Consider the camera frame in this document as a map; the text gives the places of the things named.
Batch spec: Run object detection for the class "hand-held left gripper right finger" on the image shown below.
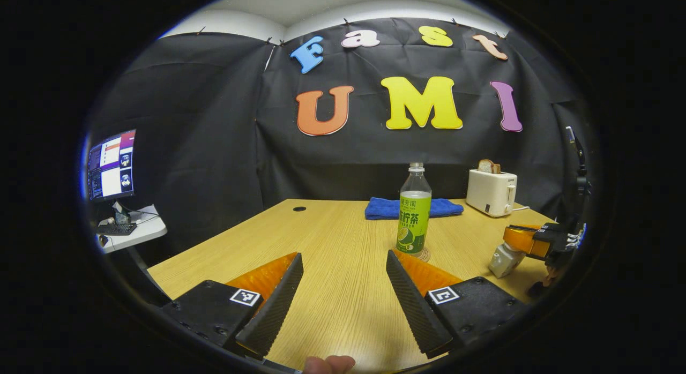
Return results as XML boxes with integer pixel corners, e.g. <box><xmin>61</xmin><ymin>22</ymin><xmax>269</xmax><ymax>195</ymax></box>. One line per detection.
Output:
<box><xmin>386</xmin><ymin>249</ymin><xmax>532</xmax><ymax>360</ymax></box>

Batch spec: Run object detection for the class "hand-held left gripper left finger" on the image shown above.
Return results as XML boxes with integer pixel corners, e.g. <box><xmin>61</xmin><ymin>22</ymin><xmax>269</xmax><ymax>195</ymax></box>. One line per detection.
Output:
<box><xmin>161</xmin><ymin>252</ymin><xmax>304</xmax><ymax>361</ymax></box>

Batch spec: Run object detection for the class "white ceramic teacup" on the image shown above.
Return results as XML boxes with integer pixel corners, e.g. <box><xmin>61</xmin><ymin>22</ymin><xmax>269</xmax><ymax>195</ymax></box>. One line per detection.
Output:
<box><xmin>488</xmin><ymin>243</ymin><xmax>528</xmax><ymax>279</ymax></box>

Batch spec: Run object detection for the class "round wooden coaster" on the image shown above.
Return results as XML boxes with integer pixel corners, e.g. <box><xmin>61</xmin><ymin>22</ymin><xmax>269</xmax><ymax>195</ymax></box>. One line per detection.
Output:
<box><xmin>394</xmin><ymin>247</ymin><xmax>431</xmax><ymax>263</ymax></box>

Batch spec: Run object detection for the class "green label water bottle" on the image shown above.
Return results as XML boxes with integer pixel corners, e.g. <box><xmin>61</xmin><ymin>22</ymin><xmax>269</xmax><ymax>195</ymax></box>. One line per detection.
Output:
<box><xmin>396</xmin><ymin>162</ymin><xmax>433</xmax><ymax>255</ymax></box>

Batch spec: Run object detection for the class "white toaster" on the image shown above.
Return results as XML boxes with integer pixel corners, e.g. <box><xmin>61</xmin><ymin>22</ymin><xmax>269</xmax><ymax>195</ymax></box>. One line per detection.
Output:
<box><xmin>466</xmin><ymin>169</ymin><xmax>518</xmax><ymax>218</ymax></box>

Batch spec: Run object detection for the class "blue towel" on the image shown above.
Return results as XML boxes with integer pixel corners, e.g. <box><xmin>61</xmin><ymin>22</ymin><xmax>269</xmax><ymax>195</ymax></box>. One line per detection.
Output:
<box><xmin>365</xmin><ymin>197</ymin><xmax>465</xmax><ymax>221</ymax></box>

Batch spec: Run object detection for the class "white side desk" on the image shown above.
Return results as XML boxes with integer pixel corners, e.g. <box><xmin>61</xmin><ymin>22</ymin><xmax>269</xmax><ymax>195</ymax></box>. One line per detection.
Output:
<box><xmin>96</xmin><ymin>204</ymin><xmax>168</xmax><ymax>255</ymax></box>

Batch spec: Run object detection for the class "black backdrop cloth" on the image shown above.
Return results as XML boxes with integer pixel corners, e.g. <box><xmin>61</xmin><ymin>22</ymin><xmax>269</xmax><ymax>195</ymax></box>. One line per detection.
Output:
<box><xmin>87</xmin><ymin>18</ymin><xmax>596</xmax><ymax>254</ymax></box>

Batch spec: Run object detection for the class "black keyboard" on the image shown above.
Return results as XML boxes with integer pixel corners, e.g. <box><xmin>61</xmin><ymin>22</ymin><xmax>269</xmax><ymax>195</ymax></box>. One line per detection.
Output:
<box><xmin>98</xmin><ymin>223</ymin><xmax>138</xmax><ymax>236</ymax></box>

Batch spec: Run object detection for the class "computer monitor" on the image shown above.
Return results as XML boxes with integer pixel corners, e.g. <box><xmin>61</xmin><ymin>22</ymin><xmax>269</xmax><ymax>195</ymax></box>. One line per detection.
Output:
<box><xmin>86</xmin><ymin>129</ymin><xmax>138</xmax><ymax>203</ymax></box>

